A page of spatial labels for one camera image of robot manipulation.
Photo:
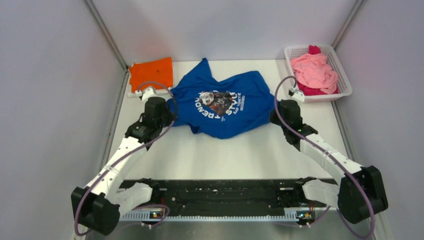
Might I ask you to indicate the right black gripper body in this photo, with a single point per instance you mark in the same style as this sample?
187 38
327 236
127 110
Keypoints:
275 119

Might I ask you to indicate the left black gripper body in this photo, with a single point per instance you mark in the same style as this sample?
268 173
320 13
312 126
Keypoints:
165 120

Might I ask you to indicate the blue printed t-shirt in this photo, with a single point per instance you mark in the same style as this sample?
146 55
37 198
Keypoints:
221 109

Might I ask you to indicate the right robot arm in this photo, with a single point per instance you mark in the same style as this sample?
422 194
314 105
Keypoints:
358 192

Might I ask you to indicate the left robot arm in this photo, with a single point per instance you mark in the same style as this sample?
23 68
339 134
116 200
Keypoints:
98 205

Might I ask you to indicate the folded white t-shirt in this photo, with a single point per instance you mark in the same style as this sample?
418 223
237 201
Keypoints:
132 94

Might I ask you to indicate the magenta t-shirt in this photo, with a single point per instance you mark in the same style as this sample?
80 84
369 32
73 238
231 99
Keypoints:
314 49

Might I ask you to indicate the folded orange t-shirt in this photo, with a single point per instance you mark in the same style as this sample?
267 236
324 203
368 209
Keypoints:
159 71

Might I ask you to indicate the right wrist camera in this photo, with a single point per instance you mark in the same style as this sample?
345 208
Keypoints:
296 95

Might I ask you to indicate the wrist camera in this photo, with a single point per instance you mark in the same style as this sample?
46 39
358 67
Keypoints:
296 95
149 88

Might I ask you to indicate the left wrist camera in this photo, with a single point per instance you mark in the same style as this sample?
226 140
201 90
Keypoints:
149 88

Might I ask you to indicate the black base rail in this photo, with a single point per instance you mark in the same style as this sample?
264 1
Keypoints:
226 198

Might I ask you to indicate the white cable duct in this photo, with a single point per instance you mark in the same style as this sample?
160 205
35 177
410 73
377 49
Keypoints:
291 215

